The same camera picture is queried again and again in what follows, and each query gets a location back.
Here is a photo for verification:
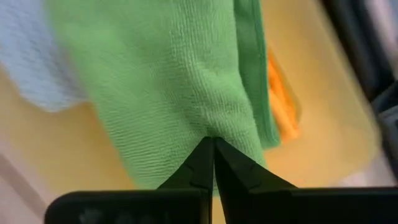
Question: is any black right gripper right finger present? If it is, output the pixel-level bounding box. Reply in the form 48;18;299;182
214;137;398;224

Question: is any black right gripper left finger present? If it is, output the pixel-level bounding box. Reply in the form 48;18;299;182
45;136;215;224

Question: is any orange microfiber towel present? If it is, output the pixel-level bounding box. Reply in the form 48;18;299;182
266;48;302;143

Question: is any green microfiber towel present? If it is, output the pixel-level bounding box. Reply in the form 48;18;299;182
45;0;282;197

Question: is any grey microfiber towel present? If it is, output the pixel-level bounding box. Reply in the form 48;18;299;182
0;0;93;113

